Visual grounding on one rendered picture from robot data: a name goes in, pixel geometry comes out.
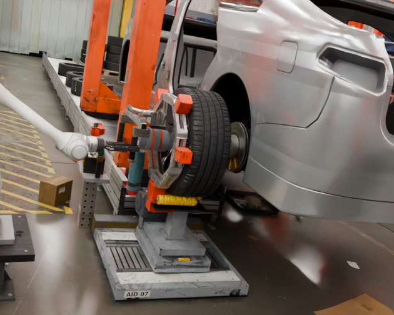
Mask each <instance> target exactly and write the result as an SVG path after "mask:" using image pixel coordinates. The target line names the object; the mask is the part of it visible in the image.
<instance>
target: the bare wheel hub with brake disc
mask: <svg viewBox="0 0 394 315"><path fill-rule="evenodd" d="M248 146H249V140H248V132H247V130H246V128H245V126H244V125H243V124H242V123H240V122H233V123H231V148H230V156H229V160H228V165H227V170H229V164H230V159H231V167H230V170H229V171H233V172H237V171H239V170H240V169H241V168H242V167H243V165H244V163H245V161H246V158H247V155H248ZM234 157H235V159H236V168H235V163H234Z"/></svg>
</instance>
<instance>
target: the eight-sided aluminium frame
mask: <svg viewBox="0 0 394 315"><path fill-rule="evenodd" d="M176 99H177V97H176V96H175V95H174V94H169V93H164V92H163V93H162V94H161V97H160V98H159V100H158V102H157V103H156V105H155V107H154V109H153V110H152V111H157V112H158V111H162V110H163V105H162V104H163V103H164V101H166V102H167V103H169V104H170V105H171V106H172V111H173V122H174V142H173V148H172V153H171V159H170V164H169V167H168V169H167V170H166V172H165V173H164V174H163V175H162V174H161V173H160V172H159V164H158V152H157V151H153V161H154V169H153V163H152V155H151V151H147V158H148V174H149V177H150V178H151V180H152V181H153V182H154V183H155V185H156V187H158V188H163V189H168V188H169V187H170V185H171V184H172V183H173V181H174V180H175V179H176V178H177V176H178V175H179V174H180V172H181V169H182V164H180V163H177V164H175V162H176V161H175V160H174V159H173V157H174V150H175V147H178V145H179V140H181V143H180V147H181V148H185V146H186V140H187V139H188V130H187V126H186V116H185V114H179V116H178V114H176V112H175V109H174V103H175V101H176ZM179 117H180V123H181V129H180V126H179Z"/></svg>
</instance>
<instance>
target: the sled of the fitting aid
mask: <svg viewBox="0 0 394 315"><path fill-rule="evenodd" d="M135 236H136V239H137V240H138V242H139V245H140V246H141V249H142V250H143V252H144V254H145V256H146V258H147V260H148V262H149V263H150V265H151V267H152V269H153V271H154V273H184V272H209V270H210V265H211V260H210V259H209V257H208V256H207V255H206V253H205V255H204V256H160V255H159V254H158V252H157V250H156V249H155V247H154V246H153V243H152V242H151V240H150V238H149V237H148V235H147V233H146V231H145V230H144V228H143V226H136V233H135Z"/></svg>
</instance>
